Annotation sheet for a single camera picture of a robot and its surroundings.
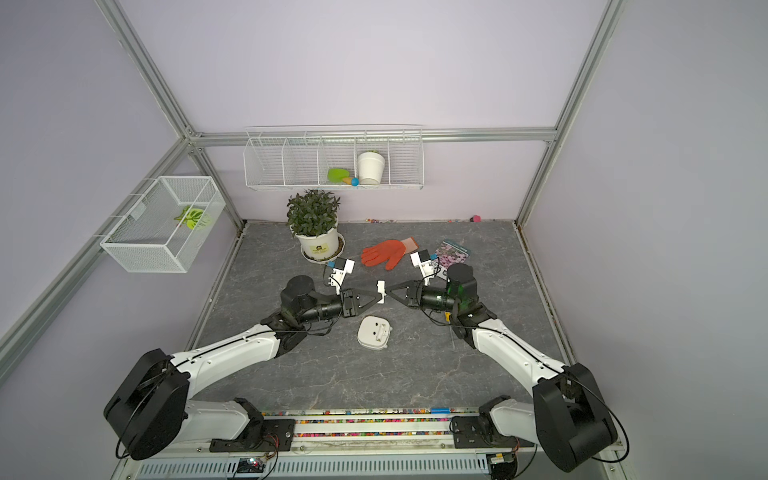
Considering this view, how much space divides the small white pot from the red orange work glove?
0.95 feet

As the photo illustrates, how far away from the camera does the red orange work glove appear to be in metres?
1.10

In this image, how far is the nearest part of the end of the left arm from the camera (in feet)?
2.03

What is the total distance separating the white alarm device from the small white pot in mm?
434

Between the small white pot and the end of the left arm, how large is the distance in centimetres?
40

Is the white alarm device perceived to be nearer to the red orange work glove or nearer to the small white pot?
the red orange work glove
